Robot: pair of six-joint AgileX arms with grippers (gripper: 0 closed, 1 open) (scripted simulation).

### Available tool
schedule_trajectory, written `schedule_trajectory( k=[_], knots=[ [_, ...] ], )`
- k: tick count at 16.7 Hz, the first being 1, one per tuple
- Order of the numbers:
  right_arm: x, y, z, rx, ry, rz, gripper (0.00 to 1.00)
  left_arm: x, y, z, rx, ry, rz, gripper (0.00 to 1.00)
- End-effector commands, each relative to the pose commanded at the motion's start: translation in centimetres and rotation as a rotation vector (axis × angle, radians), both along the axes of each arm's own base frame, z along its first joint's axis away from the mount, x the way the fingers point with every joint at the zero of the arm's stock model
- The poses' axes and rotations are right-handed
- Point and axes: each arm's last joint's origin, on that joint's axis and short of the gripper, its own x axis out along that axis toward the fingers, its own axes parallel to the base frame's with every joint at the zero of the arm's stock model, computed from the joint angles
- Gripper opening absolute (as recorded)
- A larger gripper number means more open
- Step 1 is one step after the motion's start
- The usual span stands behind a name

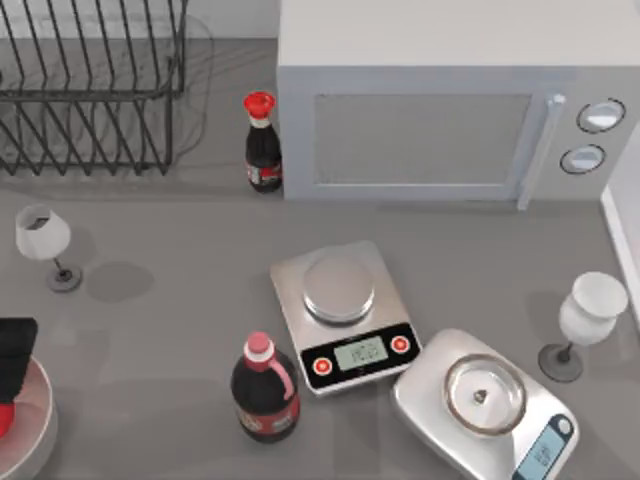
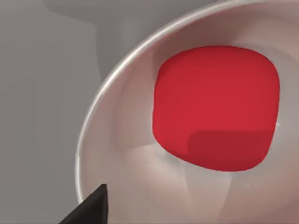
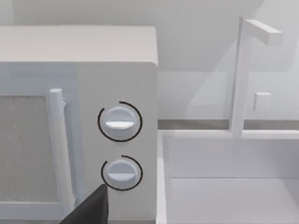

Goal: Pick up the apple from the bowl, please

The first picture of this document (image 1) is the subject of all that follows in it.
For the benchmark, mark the white goblet dark stem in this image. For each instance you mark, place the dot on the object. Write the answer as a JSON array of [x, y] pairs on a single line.
[[590, 315]]

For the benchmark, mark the silver kitchen scale glass bowl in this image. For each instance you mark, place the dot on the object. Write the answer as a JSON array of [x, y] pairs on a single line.
[[430, 400]]

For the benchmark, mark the small dark red-capped bottle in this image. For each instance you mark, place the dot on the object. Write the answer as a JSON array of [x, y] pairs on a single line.
[[263, 155]]

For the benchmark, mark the large dark pink-capped bottle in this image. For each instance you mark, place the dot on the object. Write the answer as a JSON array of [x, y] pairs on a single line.
[[262, 395]]

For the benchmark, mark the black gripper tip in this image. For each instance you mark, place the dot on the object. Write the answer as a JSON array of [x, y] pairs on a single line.
[[15, 355]]

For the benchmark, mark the pale microwave oven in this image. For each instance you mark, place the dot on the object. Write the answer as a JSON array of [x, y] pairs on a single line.
[[425, 40]]

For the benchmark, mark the round white plate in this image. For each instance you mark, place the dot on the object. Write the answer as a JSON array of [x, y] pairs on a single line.
[[35, 410]]

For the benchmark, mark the red object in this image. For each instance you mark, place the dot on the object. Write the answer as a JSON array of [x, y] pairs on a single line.
[[5, 420]]

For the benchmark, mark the white wine glass dark foot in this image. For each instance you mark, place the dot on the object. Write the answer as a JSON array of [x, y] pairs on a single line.
[[42, 237]]

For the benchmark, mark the kitchen scale with black panel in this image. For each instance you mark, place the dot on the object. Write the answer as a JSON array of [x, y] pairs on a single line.
[[340, 295]]

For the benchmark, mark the large microwave knob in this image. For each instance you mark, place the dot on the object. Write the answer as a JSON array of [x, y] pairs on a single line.
[[601, 116]]

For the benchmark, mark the small microwave knob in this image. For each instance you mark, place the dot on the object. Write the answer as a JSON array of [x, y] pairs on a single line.
[[582, 159]]

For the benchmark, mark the microwave door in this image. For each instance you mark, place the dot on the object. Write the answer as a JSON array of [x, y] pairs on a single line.
[[420, 140]]

